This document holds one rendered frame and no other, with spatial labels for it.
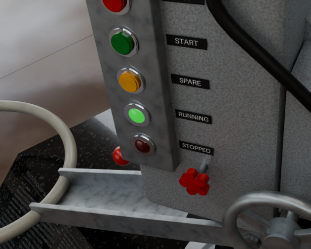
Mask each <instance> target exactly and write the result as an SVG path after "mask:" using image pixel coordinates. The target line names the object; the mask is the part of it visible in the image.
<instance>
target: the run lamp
mask: <svg viewBox="0 0 311 249"><path fill-rule="evenodd" d="M128 113H129V117H130V118H131V119H132V120H133V121H134V122H136V123H142V122H143V121H144V120H145V117H144V115H143V113H142V112H141V111H139V110H137V109H130V110H129V112H128Z"/></svg>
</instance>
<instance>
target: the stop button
mask: <svg viewBox="0 0 311 249"><path fill-rule="evenodd" d="M102 1H103V4H104V5H105V7H106V8H107V9H108V10H110V11H112V12H120V11H122V10H123V9H124V8H125V4H126V2H125V0H102Z"/></svg>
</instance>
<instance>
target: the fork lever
mask: <svg viewBox="0 0 311 249"><path fill-rule="evenodd" d="M58 172H59V174H60V176H64V177H66V178H67V179H68V180H69V181H70V185H69V187H68V189H67V191H66V192H65V194H64V196H63V197H62V199H61V200H60V201H59V202H58V204H56V205H52V204H42V203H31V204H30V205H29V207H30V209H31V210H32V211H35V212H37V213H38V214H39V215H40V216H41V220H40V222H48V223H55V224H63V225H71V226H78V227H85V228H93V229H100V230H108V231H116V232H123V233H130V234H138V235H145V236H153V237H161V238H168V239H176V240H183V241H190V242H198V243H206V244H213V245H221V246H228V247H232V246H231V244H230V243H229V241H228V239H227V237H226V235H225V233H224V230H223V226H222V222H218V221H214V220H204V219H194V218H188V216H189V213H187V212H184V211H180V210H177V209H173V208H170V207H166V206H162V205H159V204H155V203H152V202H151V201H149V200H148V199H147V198H146V193H145V189H144V184H143V179H142V174H141V171H133V170H108V169H82V168H59V170H58ZM238 230H239V232H240V234H241V236H242V237H243V238H244V239H245V240H246V241H247V242H248V244H249V245H250V246H252V247H253V248H254V249H265V248H264V246H263V244H262V236H263V235H262V234H259V233H255V232H252V231H249V230H245V229H242V228H238ZM300 249H311V243H301V246H300Z"/></svg>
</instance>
